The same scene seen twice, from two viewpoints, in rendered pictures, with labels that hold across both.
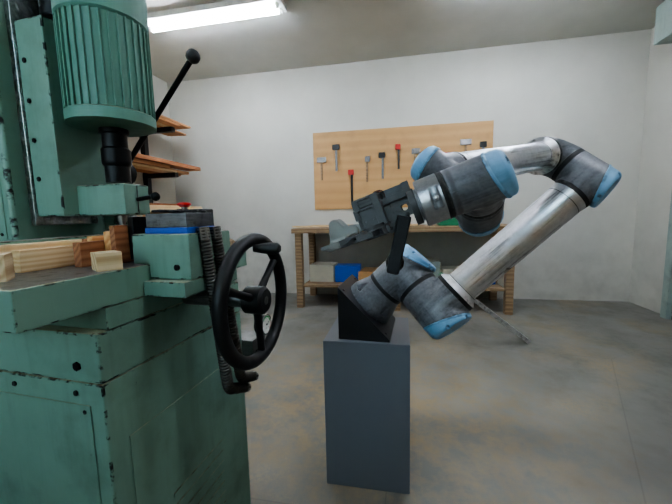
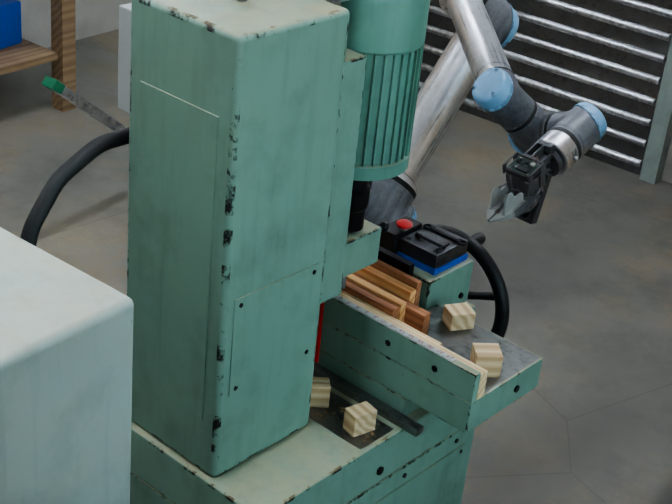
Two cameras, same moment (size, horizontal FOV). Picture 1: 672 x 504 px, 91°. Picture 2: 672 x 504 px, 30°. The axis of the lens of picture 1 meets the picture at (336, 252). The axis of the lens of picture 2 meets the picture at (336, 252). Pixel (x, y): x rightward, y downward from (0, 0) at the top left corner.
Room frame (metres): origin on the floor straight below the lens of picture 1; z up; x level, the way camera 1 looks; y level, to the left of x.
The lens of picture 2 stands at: (0.01, 2.26, 2.05)
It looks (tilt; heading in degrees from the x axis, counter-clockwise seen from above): 28 degrees down; 294
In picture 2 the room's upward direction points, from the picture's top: 6 degrees clockwise
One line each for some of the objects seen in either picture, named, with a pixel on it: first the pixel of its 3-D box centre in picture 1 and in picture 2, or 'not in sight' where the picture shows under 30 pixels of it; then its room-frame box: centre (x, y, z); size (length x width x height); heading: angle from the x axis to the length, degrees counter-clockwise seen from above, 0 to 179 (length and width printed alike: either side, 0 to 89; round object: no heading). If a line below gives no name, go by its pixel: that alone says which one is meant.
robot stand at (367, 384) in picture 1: (370, 395); not in sight; (1.23, -0.12, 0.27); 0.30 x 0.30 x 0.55; 79
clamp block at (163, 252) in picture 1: (185, 252); (419, 277); (0.71, 0.33, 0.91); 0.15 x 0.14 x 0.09; 165
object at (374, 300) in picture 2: not in sight; (349, 297); (0.78, 0.49, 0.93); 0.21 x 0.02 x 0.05; 165
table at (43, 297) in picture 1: (154, 272); (388, 312); (0.73, 0.41, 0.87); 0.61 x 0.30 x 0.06; 165
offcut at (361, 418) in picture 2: not in sight; (359, 419); (0.65, 0.67, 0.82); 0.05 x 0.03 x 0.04; 63
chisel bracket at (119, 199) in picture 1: (115, 203); (337, 252); (0.79, 0.52, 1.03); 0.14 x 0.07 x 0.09; 75
